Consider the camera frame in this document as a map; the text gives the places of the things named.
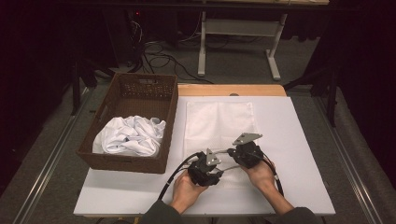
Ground person's left hand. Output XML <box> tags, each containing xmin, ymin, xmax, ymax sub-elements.
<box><xmin>170</xmin><ymin>170</ymin><xmax>208</xmax><ymax>214</ymax></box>

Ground white cloth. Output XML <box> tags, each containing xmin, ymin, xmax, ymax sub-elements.
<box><xmin>183</xmin><ymin>101</ymin><xmax>260</xmax><ymax>189</ymax></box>

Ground metal floor rail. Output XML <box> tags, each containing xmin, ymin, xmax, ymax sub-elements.
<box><xmin>12</xmin><ymin>90</ymin><xmax>92</xmax><ymax>224</ymax></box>
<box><xmin>312</xmin><ymin>96</ymin><xmax>386</xmax><ymax>224</ymax></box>

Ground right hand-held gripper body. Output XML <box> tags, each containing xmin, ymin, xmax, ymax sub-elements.
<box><xmin>232</xmin><ymin>133</ymin><xmax>265</xmax><ymax>170</ymax></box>

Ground tangled floor cables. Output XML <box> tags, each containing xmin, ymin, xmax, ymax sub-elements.
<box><xmin>127</xmin><ymin>18</ymin><xmax>163</xmax><ymax>74</ymax></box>

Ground person's right hand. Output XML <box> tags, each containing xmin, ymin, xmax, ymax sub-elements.
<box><xmin>241</xmin><ymin>158</ymin><xmax>278</xmax><ymax>195</ymax></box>

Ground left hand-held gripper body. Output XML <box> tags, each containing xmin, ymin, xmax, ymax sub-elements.
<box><xmin>186</xmin><ymin>147</ymin><xmax>222</xmax><ymax>188</ymax></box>

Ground white shirt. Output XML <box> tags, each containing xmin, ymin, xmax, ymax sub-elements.
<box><xmin>92</xmin><ymin>115</ymin><xmax>167</xmax><ymax>158</ymax></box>

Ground brown woven basket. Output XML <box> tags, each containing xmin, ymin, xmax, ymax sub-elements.
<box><xmin>76</xmin><ymin>73</ymin><xmax>179</xmax><ymax>175</ymax></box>

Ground white-legged desk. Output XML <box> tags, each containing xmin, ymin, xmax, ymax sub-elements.
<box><xmin>197</xmin><ymin>0</ymin><xmax>331</xmax><ymax>82</ymax></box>

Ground right hand-held gripper cable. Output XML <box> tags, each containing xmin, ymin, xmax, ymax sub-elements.
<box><xmin>261</xmin><ymin>153</ymin><xmax>285</xmax><ymax>197</ymax></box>

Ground black computer tower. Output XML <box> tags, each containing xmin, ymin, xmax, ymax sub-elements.
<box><xmin>102</xmin><ymin>8</ymin><xmax>148</xmax><ymax>68</ymax></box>

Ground left hand-held gripper cable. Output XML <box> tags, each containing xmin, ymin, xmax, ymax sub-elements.
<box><xmin>158</xmin><ymin>151</ymin><xmax>204</xmax><ymax>202</ymax></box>

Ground black metal stand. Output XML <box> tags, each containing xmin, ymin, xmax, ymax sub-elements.
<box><xmin>70</xmin><ymin>59</ymin><xmax>116</xmax><ymax>117</ymax></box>
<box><xmin>283</xmin><ymin>66</ymin><xmax>340</xmax><ymax>129</ymax></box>

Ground black floor cable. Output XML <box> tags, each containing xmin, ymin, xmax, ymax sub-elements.
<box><xmin>143</xmin><ymin>52</ymin><xmax>216</xmax><ymax>85</ymax></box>

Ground hand-held gripper cable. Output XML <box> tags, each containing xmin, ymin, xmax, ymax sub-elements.
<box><xmin>261</xmin><ymin>153</ymin><xmax>285</xmax><ymax>197</ymax></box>
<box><xmin>158</xmin><ymin>151</ymin><xmax>204</xmax><ymax>202</ymax></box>

